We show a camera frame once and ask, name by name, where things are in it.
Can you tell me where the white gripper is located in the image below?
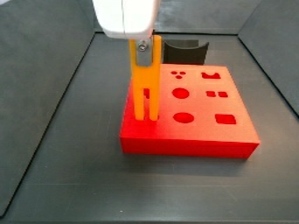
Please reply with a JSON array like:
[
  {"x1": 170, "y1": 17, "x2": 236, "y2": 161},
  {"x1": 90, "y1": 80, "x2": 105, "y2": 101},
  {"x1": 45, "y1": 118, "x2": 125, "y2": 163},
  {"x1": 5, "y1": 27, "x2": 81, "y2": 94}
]
[{"x1": 92, "y1": 0, "x2": 160, "y2": 67}]

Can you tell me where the red shape-sorter block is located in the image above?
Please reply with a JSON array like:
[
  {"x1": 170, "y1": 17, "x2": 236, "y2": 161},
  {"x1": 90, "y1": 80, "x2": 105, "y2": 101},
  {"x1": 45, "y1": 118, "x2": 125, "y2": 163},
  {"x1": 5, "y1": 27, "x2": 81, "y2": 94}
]
[{"x1": 118, "y1": 64, "x2": 258, "y2": 158}]

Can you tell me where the yellow square-circle peg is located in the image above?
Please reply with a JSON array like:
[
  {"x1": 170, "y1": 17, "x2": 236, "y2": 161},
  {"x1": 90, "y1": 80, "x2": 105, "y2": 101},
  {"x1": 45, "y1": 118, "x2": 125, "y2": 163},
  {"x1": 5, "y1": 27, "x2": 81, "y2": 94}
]
[{"x1": 128, "y1": 35, "x2": 162, "y2": 121}]

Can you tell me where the black curved holder block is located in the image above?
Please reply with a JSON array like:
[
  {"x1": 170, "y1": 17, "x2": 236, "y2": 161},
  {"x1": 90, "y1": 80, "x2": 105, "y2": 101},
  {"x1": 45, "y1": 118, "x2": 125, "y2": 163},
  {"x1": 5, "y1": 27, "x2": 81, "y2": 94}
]
[{"x1": 162, "y1": 39, "x2": 209, "y2": 65}]

